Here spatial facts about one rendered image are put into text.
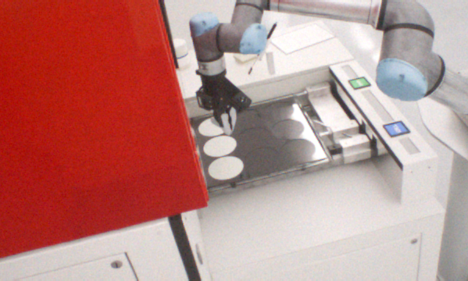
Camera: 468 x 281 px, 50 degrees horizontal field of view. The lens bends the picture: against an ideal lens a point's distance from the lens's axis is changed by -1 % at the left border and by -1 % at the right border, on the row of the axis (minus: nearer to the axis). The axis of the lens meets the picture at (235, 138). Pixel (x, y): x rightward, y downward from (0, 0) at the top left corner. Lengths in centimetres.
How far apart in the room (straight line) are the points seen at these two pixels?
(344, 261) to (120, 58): 90
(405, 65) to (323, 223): 46
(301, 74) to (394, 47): 58
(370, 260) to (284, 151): 38
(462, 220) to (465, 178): 20
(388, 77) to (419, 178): 32
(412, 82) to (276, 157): 47
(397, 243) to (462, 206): 58
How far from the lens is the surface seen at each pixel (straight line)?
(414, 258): 151
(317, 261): 137
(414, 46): 122
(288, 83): 173
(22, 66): 72
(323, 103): 170
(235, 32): 125
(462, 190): 191
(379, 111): 152
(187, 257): 95
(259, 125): 160
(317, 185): 148
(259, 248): 133
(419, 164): 135
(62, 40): 70
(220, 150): 152
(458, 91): 133
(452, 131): 169
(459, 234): 206
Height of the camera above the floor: 182
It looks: 36 degrees down
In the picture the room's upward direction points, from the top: 11 degrees counter-clockwise
